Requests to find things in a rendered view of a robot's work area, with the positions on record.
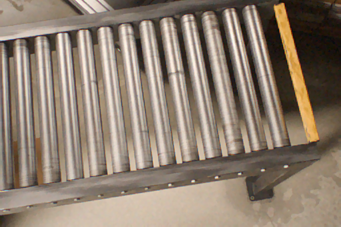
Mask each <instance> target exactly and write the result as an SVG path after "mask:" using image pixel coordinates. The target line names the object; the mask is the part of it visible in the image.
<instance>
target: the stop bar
mask: <svg viewBox="0 0 341 227"><path fill-rule="evenodd" d="M274 12H275V15H276V19H277V22H278V28H279V30H280V36H281V39H282V43H283V45H284V52H285V54H286V58H287V63H288V66H289V69H290V75H291V78H292V82H293V86H294V90H295V93H296V99H297V101H298V106H299V108H300V114H301V116H302V122H303V125H304V129H305V132H306V138H307V140H308V144H314V143H318V142H319V141H320V138H319V136H318V130H317V128H316V124H315V117H314V116H313V113H312V107H311V105H310V101H309V98H308V93H307V90H306V85H305V82H304V78H303V76H302V69H301V67H300V63H299V59H298V55H297V53H296V47H295V44H294V41H293V36H292V32H291V30H290V22H289V21H288V17H287V13H286V9H285V6H284V4H283V3H276V4H274Z"/></svg>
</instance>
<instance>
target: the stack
mask: <svg viewBox="0 0 341 227"><path fill-rule="evenodd" d="M278 3H283V4H284V6H285V9H286V13H287V17H288V19H295V20H298V21H303V22H305V23H313V24H319V23H321V25H325V26H329V27H335V28H339V29H341V5H339V4H334V2H333V3H330V2H327V1H318V0H279V1H278ZM290 29H292V30H296V31H301V32H307V33H312V34H315V35H324V36H327V37H333V38H339V39H341V33H337V32H329V31H324V30H321V29H318V28H317V29H314V28H310V27H305V26H302V25H293V24H290ZM264 34H265V35H274V36H277V37H281V36H280V30H279V28H278V22H277V21H274V20H271V19H270V20H269V22H268V25H267V27H266V29H265V32H264ZM292 36H293V39H294V40H297V41H306V42H309V43H314V44H320V45H325V46H328V47H336V48H340V49H341V41H333V40H330V39H325V38H319V37H314V36H310V35H303V34H299V33H293V32H292Z"/></svg>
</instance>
